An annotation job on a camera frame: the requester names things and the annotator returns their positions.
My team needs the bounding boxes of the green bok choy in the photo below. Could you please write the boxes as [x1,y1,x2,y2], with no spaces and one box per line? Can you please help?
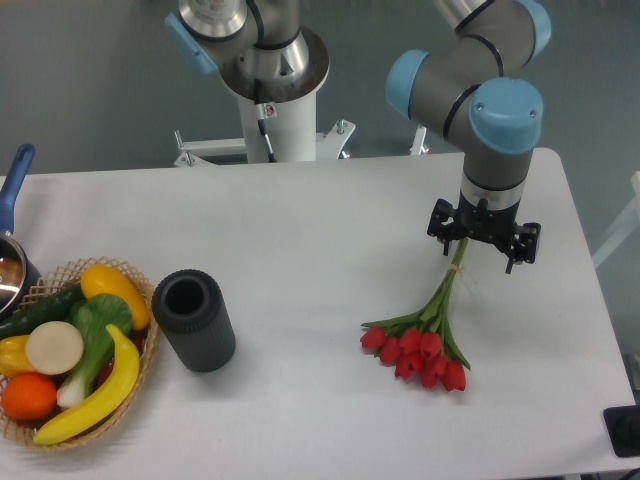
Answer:
[57,294,132,410]

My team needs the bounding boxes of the dark grey ribbed vase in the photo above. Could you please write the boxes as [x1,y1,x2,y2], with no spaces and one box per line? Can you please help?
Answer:
[152,269,236,373]

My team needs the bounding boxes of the red tulip bouquet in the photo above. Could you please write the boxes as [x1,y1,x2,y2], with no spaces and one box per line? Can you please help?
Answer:
[360,239,470,392]

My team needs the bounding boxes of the blue handled saucepan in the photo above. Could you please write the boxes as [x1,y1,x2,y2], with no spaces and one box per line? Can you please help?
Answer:
[1,144,40,321]

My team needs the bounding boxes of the white frame at right edge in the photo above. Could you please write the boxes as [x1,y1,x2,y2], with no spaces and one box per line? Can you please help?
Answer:
[591,171,639,269]

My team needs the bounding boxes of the yellow banana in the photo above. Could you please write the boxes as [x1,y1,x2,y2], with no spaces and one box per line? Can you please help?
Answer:
[33,324,140,446]

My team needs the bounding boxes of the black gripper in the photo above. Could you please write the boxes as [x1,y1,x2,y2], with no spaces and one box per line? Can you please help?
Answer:
[427,195,541,274]

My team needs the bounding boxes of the beige round mushroom cap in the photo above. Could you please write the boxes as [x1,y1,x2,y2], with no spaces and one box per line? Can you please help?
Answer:
[25,321,84,375]

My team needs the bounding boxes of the woven wicker basket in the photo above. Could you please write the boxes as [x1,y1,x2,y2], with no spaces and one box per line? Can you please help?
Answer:
[0,256,161,453]

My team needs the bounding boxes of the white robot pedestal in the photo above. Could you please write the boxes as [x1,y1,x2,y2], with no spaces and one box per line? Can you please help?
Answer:
[173,89,430,168]

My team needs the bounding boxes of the dark green cucumber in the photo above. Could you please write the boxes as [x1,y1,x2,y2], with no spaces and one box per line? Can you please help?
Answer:
[1,283,84,340]

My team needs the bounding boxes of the black device at table edge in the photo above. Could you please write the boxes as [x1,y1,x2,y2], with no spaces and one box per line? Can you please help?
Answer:
[603,405,639,458]

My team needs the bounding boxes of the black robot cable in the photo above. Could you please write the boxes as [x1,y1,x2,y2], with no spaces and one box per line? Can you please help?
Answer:
[252,78,278,164]

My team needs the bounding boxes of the yellow bell pepper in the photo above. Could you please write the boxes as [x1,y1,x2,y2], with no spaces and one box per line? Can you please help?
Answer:
[0,335,36,378]

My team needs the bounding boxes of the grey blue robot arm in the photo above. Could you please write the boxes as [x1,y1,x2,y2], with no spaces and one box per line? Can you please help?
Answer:
[164,1,551,265]

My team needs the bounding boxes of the orange fruit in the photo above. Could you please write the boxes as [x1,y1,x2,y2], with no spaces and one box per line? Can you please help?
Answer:
[1,373,57,421]

